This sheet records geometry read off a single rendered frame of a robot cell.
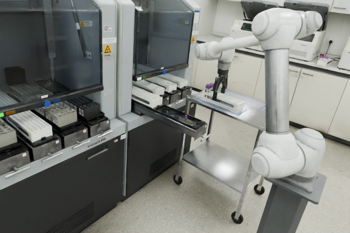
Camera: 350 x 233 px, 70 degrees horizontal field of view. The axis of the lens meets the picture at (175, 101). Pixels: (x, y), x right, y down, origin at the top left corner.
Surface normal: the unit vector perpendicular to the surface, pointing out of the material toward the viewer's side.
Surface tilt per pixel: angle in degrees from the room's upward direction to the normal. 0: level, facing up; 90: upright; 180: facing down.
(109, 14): 90
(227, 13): 90
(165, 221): 0
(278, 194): 90
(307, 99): 90
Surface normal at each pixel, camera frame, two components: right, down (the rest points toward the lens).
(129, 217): 0.11, -0.91
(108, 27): 0.79, 0.32
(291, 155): 0.46, 0.01
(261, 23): -0.90, -0.02
